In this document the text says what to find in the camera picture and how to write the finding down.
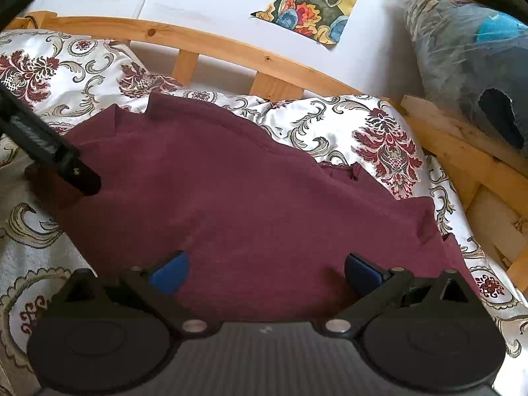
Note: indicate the clear plastic bag of clothes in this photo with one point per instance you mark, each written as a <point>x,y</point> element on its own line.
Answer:
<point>462,49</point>

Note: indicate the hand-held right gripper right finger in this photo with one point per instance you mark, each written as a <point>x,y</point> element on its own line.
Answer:
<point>362,274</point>

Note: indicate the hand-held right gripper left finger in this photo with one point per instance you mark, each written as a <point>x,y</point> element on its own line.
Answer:
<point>171,271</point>

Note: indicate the colourful landscape wall poster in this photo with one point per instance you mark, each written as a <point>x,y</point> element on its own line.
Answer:
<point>313,0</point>

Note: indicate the floral satin bedsheet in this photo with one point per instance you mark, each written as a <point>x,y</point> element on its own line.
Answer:
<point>363,132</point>

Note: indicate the maroon long-sleeved shirt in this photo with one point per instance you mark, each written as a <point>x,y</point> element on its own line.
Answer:
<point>247,194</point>

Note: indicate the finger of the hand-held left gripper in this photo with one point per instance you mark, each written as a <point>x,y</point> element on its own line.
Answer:
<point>49,144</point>

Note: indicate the wooden bed frame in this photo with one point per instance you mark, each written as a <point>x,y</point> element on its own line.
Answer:
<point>231,47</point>

